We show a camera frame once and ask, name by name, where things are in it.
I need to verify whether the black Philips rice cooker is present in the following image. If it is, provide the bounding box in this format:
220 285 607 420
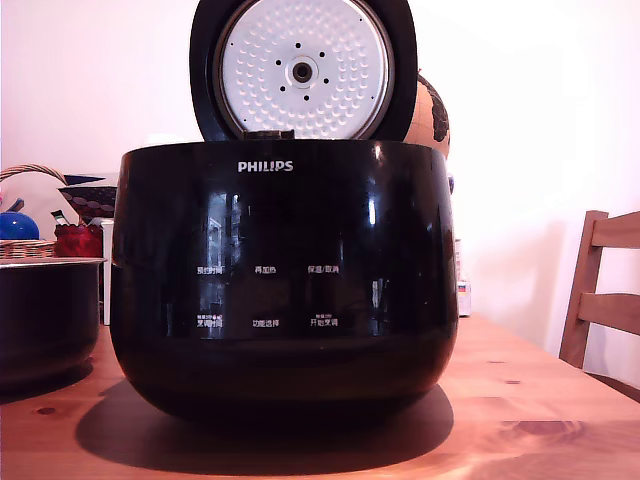
109 140 460 424

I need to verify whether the round black rice cooker lid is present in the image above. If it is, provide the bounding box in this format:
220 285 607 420
189 0 419 144

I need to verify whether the dark metallic inner pot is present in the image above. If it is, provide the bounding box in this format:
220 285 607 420
0 256 108 391

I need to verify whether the brown globe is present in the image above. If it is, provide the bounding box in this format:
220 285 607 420
402 72 452 156

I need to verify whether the patterned paper bag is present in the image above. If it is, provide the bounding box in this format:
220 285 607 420
57 172 120 220

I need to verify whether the red jar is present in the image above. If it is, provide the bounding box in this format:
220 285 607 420
53 223 104 259

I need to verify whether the wooden chair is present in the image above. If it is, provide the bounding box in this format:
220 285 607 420
558 209 640 389

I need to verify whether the woven wicker basket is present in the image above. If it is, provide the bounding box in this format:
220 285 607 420
0 164 69 261

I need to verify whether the blue ball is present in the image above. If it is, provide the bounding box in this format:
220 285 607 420
0 210 41 241

